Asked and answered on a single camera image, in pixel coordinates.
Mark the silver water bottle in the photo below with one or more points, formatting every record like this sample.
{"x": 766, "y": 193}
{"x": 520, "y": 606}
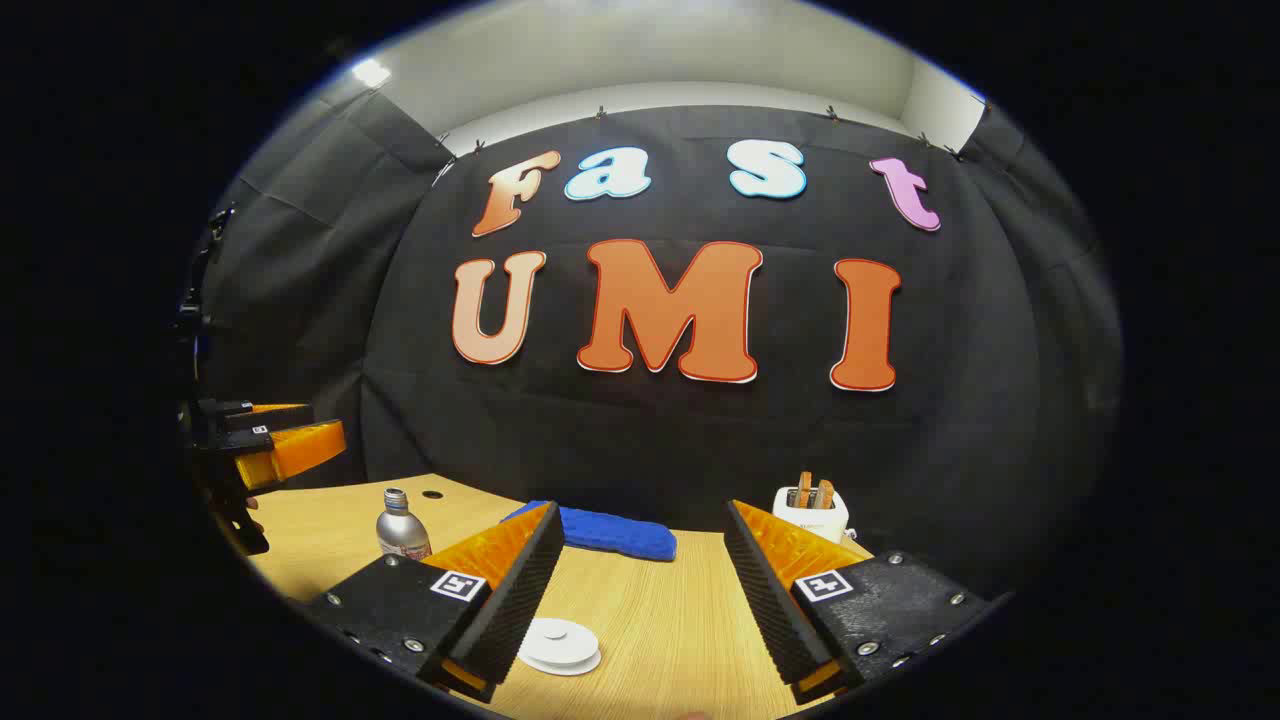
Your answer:
{"x": 400, "y": 528}

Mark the toast slice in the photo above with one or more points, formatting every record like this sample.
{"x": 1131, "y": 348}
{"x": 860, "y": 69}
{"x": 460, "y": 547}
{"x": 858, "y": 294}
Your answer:
{"x": 825, "y": 494}
{"x": 803, "y": 490}

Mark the blue cloth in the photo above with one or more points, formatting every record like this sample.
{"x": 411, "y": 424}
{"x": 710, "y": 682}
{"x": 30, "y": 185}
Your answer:
{"x": 610, "y": 532}

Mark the cream toaster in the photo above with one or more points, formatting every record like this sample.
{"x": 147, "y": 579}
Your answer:
{"x": 815, "y": 518}

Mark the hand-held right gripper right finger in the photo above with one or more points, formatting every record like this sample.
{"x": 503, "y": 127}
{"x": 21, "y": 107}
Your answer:
{"x": 765, "y": 600}

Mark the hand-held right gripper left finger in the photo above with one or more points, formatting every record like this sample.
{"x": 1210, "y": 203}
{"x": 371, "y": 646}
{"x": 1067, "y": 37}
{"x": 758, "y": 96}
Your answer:
{"x": 515, "y": 600}

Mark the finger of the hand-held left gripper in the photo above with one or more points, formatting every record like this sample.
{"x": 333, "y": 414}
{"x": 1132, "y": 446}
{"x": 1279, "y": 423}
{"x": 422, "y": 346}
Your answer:
{"x": 300, "y": 450}
{"x": 270, "y": 417}

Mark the black backdrop cloth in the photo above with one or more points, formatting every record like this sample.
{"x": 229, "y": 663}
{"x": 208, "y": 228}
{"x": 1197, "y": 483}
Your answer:
{"x": 700, "y": 430}

